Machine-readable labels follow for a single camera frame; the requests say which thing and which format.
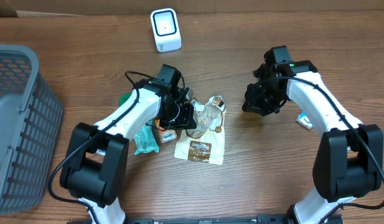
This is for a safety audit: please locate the orange tissue pack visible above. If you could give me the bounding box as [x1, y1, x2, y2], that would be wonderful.
[155, 119, 177, 143]

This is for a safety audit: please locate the beige plastic pouch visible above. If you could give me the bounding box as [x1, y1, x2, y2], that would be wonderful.
[174, 95, 227, 165]

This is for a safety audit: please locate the teal tissue pack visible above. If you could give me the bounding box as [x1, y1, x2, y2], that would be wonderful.
[296, 112, 313, 129]

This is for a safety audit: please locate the green snack packet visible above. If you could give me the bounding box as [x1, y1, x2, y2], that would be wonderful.
[133, 120, 159, 155]

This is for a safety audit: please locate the green capped bottle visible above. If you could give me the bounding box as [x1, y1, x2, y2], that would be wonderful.
[118, 93, 132, 106]

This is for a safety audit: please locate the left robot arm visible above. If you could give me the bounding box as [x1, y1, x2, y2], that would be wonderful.
[59, 64, 197, 223]

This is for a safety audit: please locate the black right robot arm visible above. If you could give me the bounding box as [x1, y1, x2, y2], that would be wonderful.
[242, 45, 384, 224]

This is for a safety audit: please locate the white barcode scanner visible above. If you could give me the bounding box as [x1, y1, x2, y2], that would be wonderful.
[150, 8, 182, 53]

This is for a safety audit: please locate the grey plastic mesh basket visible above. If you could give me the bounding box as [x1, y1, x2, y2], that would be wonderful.
[0, 44, 64, 215]

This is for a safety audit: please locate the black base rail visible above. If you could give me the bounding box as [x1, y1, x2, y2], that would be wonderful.
[67, 213, 345, 224]

